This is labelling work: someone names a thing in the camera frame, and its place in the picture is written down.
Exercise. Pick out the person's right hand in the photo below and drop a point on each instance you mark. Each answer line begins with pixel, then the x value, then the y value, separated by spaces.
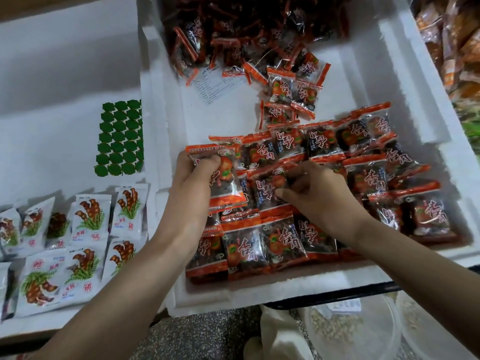
pixel 322 198

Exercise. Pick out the person's left hand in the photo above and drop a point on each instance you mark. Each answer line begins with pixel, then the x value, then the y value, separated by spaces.
pixel 189 198

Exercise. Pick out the dark red snack packet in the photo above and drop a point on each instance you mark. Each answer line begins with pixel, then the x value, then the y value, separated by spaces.
pixel 270 187
pixel 221 176

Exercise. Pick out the pile of white printed packets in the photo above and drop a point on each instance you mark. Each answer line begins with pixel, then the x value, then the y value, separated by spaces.
pixel 67 258

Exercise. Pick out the pile of green packets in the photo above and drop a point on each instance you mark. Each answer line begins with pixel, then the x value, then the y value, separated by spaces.
pixel 471 131

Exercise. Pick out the pile of dark red packets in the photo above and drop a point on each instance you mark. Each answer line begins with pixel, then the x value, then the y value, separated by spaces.
pixel 247 33

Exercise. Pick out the pile of brown packets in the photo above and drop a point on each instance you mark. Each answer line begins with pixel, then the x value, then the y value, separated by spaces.
pixel 450 41

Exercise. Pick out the person's right forearm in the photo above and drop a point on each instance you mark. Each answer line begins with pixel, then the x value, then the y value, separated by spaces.
pixel 420 292

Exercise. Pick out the person's left forearm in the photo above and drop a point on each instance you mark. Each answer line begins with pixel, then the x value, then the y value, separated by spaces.
pixel 109 307

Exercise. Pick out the person's beige trousers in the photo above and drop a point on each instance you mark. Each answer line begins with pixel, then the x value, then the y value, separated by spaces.
pixel 281 337

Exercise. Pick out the green leaf-pattern sheet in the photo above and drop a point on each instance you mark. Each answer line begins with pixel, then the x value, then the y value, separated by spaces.
pixel 120 137

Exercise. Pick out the small white paper slip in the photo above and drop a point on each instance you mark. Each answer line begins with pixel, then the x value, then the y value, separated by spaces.
pixel 214 84

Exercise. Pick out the clear round plastic tub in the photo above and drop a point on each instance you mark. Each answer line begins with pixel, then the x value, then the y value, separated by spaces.
pixel 352 330

